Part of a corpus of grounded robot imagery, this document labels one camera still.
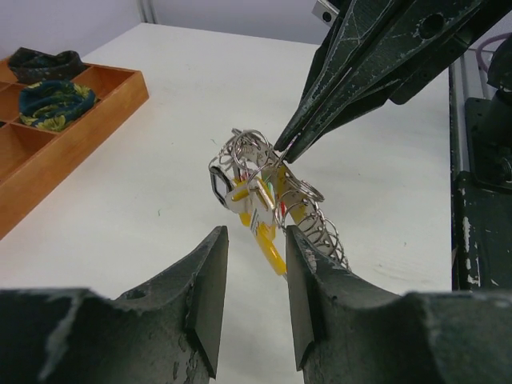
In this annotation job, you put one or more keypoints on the black tag key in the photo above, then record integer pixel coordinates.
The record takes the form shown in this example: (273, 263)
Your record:
(220, 184)

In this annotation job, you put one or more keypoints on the wooden compartment tray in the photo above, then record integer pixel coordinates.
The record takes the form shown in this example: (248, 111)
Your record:
(37, 155)

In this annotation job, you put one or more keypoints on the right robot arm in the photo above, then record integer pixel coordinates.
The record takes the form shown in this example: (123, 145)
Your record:
(480, 162)

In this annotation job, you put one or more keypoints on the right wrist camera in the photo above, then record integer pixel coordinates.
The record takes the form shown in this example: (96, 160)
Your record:
(325, 11)

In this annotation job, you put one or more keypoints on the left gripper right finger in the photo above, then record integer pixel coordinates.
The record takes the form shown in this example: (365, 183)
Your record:
(347, 330)

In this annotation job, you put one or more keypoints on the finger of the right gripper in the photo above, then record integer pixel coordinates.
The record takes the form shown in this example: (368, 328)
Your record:
(379, 51)
(340, 71)

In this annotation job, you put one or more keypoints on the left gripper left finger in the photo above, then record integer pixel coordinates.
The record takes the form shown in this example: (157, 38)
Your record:
(166, 330)

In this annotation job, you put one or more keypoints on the yellow tag key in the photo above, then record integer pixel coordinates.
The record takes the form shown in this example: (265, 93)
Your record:
(253, 202)

